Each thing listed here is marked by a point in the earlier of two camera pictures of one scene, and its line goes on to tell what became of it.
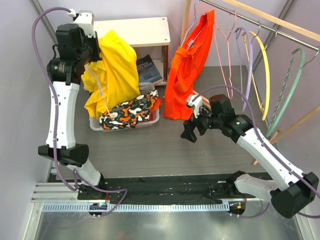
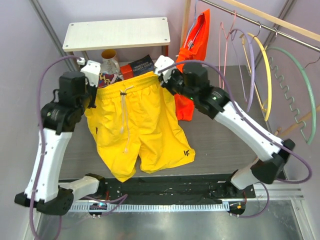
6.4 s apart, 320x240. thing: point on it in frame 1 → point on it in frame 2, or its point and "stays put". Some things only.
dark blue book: (148, 70) stays put
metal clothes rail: (264, 24) stays put
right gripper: (189, 125) → (168, 85)
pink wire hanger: (227, 39) → (227, 37)
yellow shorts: (114, 78) → (137, 115)
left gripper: (94, 40) → (94, 90)
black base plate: (159, 189) stays put
